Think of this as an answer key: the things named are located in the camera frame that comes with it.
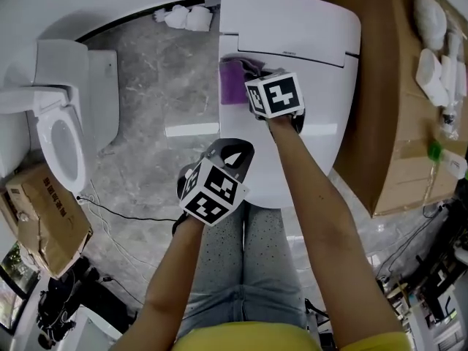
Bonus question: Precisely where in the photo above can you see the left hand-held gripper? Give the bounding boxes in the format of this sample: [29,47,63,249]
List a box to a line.
[177,137,256,227]

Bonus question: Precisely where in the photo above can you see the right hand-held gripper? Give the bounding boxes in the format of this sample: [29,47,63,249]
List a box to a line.
[243,70,307,135]

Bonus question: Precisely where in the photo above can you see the purple and grey cloth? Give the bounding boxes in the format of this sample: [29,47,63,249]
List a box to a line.
[219,57,266,106]

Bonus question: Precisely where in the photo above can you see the person's right forearm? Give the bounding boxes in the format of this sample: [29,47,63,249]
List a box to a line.
[268,117,403,343]

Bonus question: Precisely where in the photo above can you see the person's left forearm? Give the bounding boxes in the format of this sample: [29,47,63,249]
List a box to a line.
[137,214,215,351]

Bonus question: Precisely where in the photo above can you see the white smart toilet base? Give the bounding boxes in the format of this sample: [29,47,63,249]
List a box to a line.
[218,0,363,69]

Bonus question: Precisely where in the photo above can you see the white toilet with tank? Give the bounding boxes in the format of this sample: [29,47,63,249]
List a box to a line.
[0,38,120,195]

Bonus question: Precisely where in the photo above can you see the white paper roll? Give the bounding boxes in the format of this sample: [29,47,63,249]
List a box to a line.
[186,5,213,31]
[164,4,189,29]

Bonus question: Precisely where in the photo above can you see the large flat cardboard box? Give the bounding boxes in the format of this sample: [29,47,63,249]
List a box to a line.
[316,0,464,217]

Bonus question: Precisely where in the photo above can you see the person's grey jeans legs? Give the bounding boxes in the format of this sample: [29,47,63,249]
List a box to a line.
[175,203,308,338]

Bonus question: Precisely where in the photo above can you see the white cleaner bottle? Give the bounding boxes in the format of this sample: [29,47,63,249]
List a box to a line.
[415,48,449,106]

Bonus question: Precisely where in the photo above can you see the person's yellow shirt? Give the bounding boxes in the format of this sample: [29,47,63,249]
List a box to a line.
[171,320,414,351]

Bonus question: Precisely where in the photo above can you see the white bottle with green caps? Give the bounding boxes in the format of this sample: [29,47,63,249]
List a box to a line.
[427,140,468,178]

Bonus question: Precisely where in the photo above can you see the torn brown cardboard box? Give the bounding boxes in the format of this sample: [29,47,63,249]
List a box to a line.
[0,165,94,279]

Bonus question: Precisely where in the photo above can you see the black bag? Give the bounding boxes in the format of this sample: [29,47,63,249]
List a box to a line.
[36,257,99,347]

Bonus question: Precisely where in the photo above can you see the window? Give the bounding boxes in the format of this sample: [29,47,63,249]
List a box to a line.
[0,241,41,328]

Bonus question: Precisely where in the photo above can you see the black floor cable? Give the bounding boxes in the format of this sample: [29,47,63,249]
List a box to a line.
[76,195,180,222]

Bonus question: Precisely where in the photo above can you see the white brush tool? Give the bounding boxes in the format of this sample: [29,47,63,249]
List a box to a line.
[440,31,464,138]

